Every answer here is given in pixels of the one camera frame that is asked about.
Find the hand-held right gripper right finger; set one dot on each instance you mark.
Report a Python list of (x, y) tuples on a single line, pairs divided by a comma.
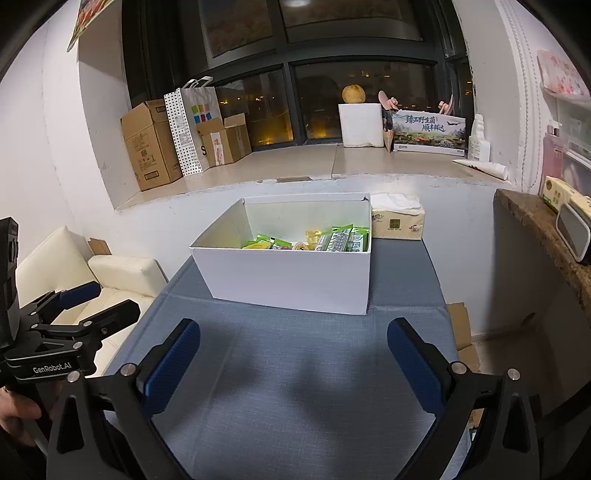
[(415, 364)]

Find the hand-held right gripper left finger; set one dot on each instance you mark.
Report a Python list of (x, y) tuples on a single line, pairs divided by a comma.
[(171, 364)]

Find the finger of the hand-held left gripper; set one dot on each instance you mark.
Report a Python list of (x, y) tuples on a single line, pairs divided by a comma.
[(79, 294), (115, 314)]

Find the long green snack packet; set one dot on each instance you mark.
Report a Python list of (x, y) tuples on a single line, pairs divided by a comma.
[(333, 239), (359, 240)]

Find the white cardboard box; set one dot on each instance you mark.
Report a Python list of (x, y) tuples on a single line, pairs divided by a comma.
[(277, 277)]

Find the yellow snack bag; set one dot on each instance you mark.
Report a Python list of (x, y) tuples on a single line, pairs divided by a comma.
[(256, 246)]

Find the green pea snack packet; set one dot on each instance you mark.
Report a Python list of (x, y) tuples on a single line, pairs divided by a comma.
[(272, 241)]

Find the orange-yellow jelly cup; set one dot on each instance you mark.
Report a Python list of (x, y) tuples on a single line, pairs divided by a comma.
[(317, 236)]

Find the clear yellow jelly cup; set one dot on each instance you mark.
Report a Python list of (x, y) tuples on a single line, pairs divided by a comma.
[(304, 246)]

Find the person's left hand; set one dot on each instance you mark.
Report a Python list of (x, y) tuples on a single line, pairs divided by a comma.
[(18, 410)]

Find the cream leather sofa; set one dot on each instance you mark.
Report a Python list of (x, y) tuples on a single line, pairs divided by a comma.
[(120, 277)]

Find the flat cardboard sheet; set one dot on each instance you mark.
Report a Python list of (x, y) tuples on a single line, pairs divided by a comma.
[(459, 332), (99, 247)]

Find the blue tablecloth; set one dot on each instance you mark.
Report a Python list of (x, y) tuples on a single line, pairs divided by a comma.
[(295, 369)]

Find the soft tissue pack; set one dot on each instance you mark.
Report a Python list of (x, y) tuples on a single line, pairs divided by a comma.
[(397, 221)]

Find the large brown cardboard box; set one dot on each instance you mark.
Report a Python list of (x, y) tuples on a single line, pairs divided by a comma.
[(147, 147)]

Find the brown stone counter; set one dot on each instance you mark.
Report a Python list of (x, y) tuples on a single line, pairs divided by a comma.
[(531, 230)]

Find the open box with pink label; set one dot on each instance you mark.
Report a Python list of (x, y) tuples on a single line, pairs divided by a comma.
[(214, 145)]

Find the dotted white paper bag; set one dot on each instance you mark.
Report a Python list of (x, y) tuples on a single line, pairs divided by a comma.
[(191, 129)]

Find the white rounded device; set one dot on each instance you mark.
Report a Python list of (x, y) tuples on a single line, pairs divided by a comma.
[(575, 233)]

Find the rolled white paper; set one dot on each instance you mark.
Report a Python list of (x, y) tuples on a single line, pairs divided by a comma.
[(482, 168)]

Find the small open cardboard box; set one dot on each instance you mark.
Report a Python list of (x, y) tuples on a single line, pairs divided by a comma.
[(241, 136)]

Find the beige tissue pack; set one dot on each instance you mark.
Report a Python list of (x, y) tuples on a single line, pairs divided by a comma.
[(561, 191)]

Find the white spray bottle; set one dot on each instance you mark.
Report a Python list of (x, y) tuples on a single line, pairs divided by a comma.
[(479, 141)]

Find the landscape printed gift box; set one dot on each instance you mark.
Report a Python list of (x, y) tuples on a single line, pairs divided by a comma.
[(427, 131)]

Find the white foam box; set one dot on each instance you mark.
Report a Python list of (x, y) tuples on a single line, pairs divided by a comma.
[(361, 124)]

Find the pink ornament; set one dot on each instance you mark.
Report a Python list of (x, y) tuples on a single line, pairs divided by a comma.
[(448, 106), (388, 100)]

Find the yellow pomelo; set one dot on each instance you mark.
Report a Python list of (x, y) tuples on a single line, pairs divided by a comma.
[(354, 94)]

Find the clear plastic drawer unit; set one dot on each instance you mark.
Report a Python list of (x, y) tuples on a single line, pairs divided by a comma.
[(568, 120)]

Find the wall poster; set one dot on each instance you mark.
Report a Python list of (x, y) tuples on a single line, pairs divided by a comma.
[(90, 21)]

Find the black window frame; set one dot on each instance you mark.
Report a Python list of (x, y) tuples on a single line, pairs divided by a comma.
[(284, 92)]

